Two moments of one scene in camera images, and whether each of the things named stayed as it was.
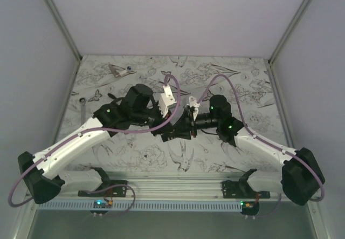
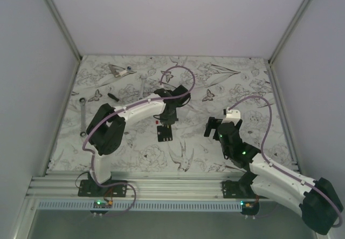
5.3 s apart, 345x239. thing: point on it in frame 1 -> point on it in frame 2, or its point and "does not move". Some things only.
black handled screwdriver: [112, 96] does not move
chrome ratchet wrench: [82, 101] does not move
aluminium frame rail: [215, 185] does not move
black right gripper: [185, 124] -> [213, 123]
